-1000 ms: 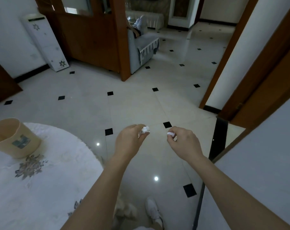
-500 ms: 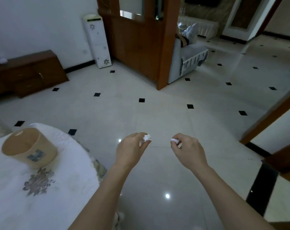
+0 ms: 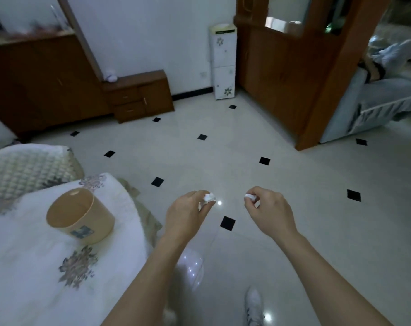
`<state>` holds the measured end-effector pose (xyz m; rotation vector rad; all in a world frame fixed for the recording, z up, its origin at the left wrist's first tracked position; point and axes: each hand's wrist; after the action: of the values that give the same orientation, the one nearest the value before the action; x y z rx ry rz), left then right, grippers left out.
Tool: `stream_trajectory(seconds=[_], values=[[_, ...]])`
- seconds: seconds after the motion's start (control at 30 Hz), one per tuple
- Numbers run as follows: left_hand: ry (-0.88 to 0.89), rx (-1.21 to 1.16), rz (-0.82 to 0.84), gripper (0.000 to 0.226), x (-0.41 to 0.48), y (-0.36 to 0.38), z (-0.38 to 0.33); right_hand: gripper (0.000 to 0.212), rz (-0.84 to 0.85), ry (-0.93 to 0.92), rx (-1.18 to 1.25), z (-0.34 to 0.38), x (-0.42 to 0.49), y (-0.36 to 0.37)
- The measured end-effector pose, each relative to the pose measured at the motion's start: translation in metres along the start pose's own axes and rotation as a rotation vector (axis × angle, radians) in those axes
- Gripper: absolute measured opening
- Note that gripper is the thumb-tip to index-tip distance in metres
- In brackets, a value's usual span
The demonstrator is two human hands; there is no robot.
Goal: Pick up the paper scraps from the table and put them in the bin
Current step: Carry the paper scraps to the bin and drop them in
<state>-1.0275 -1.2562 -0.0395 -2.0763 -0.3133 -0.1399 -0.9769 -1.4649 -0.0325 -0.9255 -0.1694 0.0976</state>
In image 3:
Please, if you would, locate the white floral tablecloth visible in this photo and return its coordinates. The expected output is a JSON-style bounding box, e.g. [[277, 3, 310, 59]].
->
[[0, 173, 152, 326]]

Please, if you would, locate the person's right forearm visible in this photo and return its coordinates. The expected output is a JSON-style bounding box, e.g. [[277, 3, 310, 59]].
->
[[275, 229, 393, 326]]

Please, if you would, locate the grey sofa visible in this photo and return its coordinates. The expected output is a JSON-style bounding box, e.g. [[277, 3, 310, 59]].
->
[[319, 66, 411, 145]]

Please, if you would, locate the brown wooden room divider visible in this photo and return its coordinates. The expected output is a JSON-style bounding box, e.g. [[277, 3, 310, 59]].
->
[[234, 0, 395, 152]]

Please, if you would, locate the person's white shoe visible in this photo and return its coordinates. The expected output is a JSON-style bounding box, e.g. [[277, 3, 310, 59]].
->
[[244, 286, 264, 326]]

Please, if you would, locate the person's left forearm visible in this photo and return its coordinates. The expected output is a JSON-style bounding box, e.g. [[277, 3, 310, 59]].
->
[[101, 231, 192, 326]]

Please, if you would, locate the small brown drawer cabinet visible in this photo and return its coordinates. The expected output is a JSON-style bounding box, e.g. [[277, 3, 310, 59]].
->
[[101, 69, 175, 123]]

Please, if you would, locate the person's right hand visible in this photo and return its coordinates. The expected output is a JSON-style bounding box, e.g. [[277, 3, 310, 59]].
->
[[243, 186, 298, 239]]

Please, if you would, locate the person's left hand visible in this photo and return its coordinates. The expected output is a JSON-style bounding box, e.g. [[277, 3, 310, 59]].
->
[[164, 190, 216, 240]]

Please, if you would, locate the pale clothes pile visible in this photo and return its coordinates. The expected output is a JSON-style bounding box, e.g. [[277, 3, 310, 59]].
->
[[358, 37, 411, 82]]

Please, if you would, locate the slanted brown wooden beam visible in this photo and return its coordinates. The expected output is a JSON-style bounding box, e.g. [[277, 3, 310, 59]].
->
[[55, 0, 103, 82]]

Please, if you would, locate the quilted beige chair cover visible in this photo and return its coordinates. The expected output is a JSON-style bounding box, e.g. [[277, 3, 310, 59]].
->
[[0, 143, 85, 201]]

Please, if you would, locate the beige round paper bin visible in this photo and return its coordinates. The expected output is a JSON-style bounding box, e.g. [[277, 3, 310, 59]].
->
[[46, 187, 116, 245]]

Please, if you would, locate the white floral water dispenser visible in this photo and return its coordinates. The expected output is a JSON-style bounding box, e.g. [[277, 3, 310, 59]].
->
[[208, 24, 238, 100]]

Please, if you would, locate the large brown wooden cabinet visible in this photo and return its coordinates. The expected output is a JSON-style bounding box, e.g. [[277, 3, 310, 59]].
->
[[0, 30, 115, 139]]

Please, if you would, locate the white lace sofa cover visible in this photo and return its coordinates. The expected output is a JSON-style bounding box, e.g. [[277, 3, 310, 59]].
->
[[348, 94, 411, 133]]

